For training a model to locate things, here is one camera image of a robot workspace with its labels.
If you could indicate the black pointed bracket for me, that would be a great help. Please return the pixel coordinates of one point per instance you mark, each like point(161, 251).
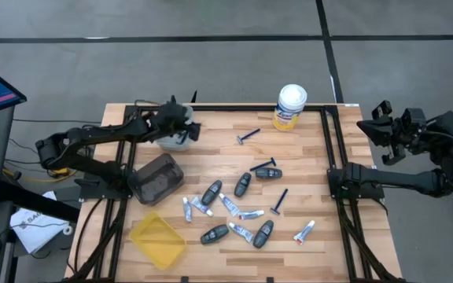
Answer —
point(194, 97)
point(173, 99)

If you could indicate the white travel toothpaste tube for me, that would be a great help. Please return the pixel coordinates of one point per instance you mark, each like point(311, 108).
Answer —
point(304, 232)
point(251, 214)
point(241, 232)
point(202, 206)
point(229, 204)
point(187, 209)

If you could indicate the yellow plastic tray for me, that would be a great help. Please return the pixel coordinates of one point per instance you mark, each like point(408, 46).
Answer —
point(157, 239)

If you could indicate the black desk bar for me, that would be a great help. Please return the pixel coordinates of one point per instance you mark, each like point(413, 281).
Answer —
point(34, 202)

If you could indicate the Lysol wipes canister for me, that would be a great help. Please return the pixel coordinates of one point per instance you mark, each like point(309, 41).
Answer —
point(289, 106)

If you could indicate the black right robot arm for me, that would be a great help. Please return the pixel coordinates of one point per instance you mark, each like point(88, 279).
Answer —
point(387, 177)

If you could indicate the white printed paper sheet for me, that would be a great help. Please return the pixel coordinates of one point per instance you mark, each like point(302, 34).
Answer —
point(34, 232)

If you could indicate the light grey plastic bin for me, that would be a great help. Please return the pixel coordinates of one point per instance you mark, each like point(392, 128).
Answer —
point(169, 144)

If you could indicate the blue disposable razor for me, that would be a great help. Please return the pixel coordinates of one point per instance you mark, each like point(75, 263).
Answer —
point(262, 165)
point(250, 134)
point(281, 200)
point(182, 138)

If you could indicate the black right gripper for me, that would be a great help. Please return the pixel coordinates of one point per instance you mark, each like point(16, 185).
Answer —
point(409, 129)

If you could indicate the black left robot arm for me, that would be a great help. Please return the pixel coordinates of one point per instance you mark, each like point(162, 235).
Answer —
point(93, 135)

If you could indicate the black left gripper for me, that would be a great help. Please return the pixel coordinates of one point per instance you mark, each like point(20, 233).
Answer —
point(171, 118)

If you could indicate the black aluminium table frame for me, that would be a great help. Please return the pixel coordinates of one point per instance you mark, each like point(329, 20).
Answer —
point(230, 108)

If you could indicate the dark grey plastic bin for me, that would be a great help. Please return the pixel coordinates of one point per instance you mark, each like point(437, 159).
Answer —
point(157, 178)

